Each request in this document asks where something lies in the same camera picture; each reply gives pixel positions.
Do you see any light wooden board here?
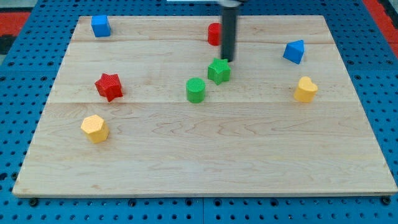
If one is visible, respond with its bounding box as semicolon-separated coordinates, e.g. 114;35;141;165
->
13;16;397;198

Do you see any green cylinder block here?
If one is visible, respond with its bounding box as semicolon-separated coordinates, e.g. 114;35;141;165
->
186;77;206;103

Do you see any green star block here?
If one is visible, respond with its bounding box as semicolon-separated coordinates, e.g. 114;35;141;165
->
207;58;231;85

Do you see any red cylinder block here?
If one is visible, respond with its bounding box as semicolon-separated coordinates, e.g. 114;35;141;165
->
207;22;221;46

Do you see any red star block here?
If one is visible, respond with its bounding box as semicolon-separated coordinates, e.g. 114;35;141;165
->
95;73;123;102

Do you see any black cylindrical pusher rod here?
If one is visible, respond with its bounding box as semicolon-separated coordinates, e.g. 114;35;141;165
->
218;0;241;62

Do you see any yellow hexagon block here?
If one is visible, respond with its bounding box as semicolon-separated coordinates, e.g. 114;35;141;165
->
81;114;109;144

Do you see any yellow heart block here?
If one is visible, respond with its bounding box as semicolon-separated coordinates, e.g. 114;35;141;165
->
294;77;318;103

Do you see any blue triangular prism block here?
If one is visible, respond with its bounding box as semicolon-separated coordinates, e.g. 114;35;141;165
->
283;40;305;64

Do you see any blue cube block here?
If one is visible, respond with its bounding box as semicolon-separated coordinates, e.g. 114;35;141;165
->
91;15;111;37

